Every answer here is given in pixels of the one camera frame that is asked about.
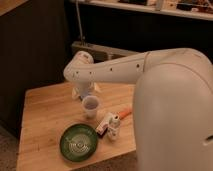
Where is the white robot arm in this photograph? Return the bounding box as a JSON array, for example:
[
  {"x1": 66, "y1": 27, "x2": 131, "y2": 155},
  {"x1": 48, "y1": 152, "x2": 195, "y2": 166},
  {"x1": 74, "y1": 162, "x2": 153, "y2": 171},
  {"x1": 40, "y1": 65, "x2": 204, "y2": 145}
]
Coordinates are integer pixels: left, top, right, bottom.
[{"x1": 64, "y1": 48, "x2": 213, "y2": 171}]

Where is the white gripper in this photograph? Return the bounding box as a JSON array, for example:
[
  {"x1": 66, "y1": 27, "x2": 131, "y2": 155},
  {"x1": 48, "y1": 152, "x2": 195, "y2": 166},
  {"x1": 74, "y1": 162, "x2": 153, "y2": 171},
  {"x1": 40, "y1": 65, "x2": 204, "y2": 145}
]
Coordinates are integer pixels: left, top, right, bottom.
[{"x1": 72, "y1": 82, "x2": 101, "y2": 100}]

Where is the translucent plastic cup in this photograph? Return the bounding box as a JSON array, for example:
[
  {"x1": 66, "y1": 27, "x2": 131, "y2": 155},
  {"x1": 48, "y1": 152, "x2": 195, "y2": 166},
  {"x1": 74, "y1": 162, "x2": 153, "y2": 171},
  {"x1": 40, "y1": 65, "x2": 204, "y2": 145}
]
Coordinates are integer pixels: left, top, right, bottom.
[{"x1": 82, "y1": 95, "x2": 100, "y2": 119}]

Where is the grey metal rail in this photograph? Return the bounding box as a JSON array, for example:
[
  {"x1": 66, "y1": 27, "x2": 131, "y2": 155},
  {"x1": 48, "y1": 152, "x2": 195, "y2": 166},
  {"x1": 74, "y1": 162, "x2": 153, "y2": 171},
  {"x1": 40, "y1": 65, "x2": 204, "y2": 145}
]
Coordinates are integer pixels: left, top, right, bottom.
[{"x1": 71, "y1": 41, "x2": 136, "y2": 61}]

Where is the white red small box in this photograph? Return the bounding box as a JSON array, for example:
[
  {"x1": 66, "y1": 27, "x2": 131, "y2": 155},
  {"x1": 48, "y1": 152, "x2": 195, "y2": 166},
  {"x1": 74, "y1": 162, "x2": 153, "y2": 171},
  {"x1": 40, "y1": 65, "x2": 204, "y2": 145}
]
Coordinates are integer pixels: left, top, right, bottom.
[{"x1": 96, "y1": 113, "x2": 113, "y2": 136}]

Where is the cluttered background shelf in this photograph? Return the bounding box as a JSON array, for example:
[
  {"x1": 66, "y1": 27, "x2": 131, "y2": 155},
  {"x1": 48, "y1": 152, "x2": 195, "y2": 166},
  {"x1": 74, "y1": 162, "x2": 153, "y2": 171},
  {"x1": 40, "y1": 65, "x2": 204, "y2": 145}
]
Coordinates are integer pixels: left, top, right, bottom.
[{"x1": 70, "y1": 0, "x2": 213, "y2": 21}]

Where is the grey vertical pole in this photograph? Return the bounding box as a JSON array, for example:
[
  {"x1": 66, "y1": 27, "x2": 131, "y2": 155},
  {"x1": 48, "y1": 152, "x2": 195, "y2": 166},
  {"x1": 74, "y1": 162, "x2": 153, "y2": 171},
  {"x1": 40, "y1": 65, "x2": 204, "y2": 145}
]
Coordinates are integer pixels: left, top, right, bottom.
[{"x1": 75, "y1": 0, "x2": 85, "y2": 45}]

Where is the small white bottle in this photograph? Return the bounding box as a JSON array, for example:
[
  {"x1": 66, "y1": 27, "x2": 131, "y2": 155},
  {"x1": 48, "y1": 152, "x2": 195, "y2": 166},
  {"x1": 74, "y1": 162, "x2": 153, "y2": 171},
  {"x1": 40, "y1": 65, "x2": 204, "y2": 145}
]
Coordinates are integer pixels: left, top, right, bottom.
[{"x1": 107, "y1": 115, "x2": 120, "y2": 141}]

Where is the green ceramic bowl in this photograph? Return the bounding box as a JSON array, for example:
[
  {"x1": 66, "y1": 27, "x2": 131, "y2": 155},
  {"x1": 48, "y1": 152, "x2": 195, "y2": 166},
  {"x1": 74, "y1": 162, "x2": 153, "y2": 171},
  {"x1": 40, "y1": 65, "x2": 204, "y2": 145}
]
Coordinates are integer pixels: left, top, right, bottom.
[{"x1": 59, "y1": 123, "x2": 98, "y2": 162}]

